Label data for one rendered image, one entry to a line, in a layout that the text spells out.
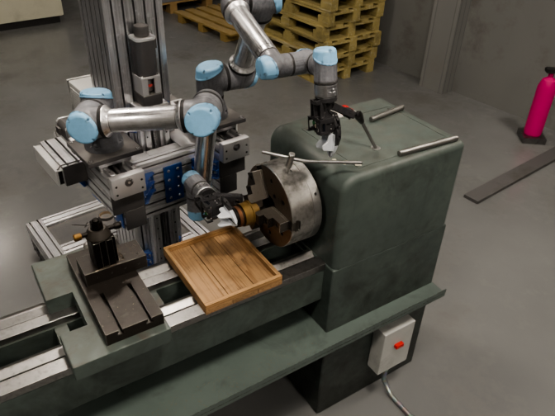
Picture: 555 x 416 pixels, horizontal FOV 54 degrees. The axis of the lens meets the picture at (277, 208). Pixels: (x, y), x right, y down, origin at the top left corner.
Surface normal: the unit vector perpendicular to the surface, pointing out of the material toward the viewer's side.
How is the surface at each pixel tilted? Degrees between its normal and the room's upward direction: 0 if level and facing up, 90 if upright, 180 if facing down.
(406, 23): 90
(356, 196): 90
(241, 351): 0
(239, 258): 0
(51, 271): 0
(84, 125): 91
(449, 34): 90
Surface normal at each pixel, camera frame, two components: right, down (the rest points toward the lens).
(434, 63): -0.78, 0.33
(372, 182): 0.54, 0.49
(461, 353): 0.03, -0.83
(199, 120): 0.11, 0.55
